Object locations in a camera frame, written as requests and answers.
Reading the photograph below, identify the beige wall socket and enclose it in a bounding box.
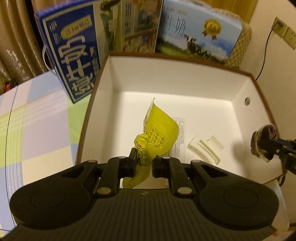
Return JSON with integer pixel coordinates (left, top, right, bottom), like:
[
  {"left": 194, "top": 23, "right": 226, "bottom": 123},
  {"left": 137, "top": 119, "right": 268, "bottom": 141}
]
[{"left": 283, "top": 27, "right": 296, "bottom": 50}]

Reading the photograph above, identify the brown cardboard storage box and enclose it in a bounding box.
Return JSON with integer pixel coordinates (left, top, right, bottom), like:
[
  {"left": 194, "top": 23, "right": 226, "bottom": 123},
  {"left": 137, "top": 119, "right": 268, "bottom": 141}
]
[{"left": 76, "top": 52, "right": 283, "bottom": 184}]

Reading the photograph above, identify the brown hair scrunchie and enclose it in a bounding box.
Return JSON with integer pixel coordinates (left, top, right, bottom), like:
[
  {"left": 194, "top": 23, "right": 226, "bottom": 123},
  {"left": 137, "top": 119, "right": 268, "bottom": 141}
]
[{"left": 250, "top": 123, "right": 278, "bottom": 163}]

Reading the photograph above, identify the dark blue milk carton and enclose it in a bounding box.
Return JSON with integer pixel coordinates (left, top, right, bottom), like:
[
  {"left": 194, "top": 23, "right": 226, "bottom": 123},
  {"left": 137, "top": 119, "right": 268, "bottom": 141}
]
[{"left": 34, "top": 0, "right": 163, "bottom": 104}]

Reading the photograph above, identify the light blue milk carton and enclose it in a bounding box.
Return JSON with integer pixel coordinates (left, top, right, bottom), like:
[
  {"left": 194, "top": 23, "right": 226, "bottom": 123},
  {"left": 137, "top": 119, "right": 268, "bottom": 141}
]
[{"left": 155, "top": 1, "right": 242, "bottom": 64}]

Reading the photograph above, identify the yellow snack packet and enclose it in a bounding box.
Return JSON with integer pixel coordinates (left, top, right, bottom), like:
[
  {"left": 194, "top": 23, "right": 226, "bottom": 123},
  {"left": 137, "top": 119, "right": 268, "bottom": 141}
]
[{"left": 122, "top": 102, "right": 179, "bottom": 189}]

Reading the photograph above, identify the wall socket with plug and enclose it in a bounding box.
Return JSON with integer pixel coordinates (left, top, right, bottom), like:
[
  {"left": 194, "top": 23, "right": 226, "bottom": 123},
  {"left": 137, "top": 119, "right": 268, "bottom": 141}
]
[{"left": 272, "top": 17, "right": 288, "bottom": 38}]

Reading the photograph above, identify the white hair claw clip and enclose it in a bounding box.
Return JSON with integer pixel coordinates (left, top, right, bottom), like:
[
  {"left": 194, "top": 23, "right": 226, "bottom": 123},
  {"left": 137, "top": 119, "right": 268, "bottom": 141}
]
[{"left": 187, "top": 135, "right": 224, "bottom": 165}]

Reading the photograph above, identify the brown patterned curtain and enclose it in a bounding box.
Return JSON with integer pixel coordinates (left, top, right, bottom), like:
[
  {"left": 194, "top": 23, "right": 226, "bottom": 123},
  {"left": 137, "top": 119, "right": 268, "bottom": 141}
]
[{"left": 0, "top": 0, "right": 61, "bottom": 93}]

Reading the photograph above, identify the plaid tablecloth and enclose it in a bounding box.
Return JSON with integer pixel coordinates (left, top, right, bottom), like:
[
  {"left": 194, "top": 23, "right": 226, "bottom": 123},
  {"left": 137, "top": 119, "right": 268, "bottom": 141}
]
[{"left": 1, "top": 72, "right": 89, "bottom": 236}]

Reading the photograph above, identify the black power cable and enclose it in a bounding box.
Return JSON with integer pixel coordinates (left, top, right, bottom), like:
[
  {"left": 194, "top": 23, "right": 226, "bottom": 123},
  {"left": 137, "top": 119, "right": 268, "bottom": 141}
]
[{"left": 255, "top": 21, "right": 282, "bottom": 82}]

